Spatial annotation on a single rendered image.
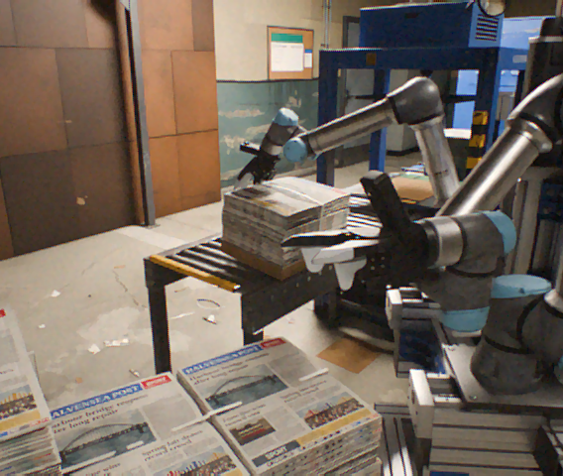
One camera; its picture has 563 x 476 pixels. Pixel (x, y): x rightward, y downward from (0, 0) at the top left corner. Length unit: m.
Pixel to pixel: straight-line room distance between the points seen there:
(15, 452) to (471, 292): 0.66
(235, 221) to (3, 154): 2.97
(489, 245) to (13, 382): 0.70
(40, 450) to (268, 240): 1.08
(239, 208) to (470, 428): 0.96
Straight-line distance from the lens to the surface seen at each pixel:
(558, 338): 1.06
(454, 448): 1.29
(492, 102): 2.48
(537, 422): 1.28
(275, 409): 1.05
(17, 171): 4.50
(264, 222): 1.63
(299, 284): 1.71
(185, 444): 0.99
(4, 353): 0.87
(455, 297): 0.85
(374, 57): 2.72
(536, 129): 1.01
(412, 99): 1.52
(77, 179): 4.73
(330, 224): 1.79
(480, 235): 0.80
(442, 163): 1.67
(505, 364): 1.18
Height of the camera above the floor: 1.47
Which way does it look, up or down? 19 degrees down
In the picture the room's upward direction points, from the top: straight up
